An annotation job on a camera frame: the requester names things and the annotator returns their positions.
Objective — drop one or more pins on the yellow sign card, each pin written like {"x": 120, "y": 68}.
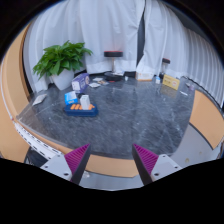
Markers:
{"x": 171, "y": 82}

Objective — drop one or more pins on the white charger block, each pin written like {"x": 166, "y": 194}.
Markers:
{"x": 85, "y": 102}

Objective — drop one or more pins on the black stool with red seat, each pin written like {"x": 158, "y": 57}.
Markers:
{"x": 165, "y": 61}
{"x": 113, "y": 54}

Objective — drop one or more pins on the green plant in white pot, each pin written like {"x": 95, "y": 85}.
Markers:
{"x": 61, "y": 60}

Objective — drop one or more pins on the small white tube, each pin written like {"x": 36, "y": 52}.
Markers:
{"x": 126, "y": 78}

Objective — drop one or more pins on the white flat packet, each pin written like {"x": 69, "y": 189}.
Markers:
{"x": 39, "y": 99}

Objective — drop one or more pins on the white card packet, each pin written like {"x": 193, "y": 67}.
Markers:
{"x": 94, "y": 85}
{"x": 98, "y": 79}

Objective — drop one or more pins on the small white blue carton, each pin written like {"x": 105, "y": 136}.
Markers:
{"x": 157, "y": 80}

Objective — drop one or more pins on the white and orange box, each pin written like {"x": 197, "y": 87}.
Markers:
{"x": 144, "y": 76}

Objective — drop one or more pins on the white pleated curtain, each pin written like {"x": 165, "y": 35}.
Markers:
{"x": 206, "y": 66}

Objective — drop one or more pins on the white pen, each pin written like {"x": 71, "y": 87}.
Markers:
{"x": 184, "y": 93}

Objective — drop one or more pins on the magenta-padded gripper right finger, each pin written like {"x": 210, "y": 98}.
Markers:
{"x": 163, "y": 165}

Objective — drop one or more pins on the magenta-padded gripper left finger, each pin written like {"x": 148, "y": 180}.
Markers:
{"x": 58, "y": 165}

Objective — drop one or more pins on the orange printed card packet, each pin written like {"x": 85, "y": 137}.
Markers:
{"x": 103, "y": 82}

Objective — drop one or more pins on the purple cardboard box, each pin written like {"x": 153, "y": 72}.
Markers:
{"x": 80, "y": 83}

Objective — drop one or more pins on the small purple item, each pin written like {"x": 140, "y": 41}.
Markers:
{"x": 190, "y": 87}

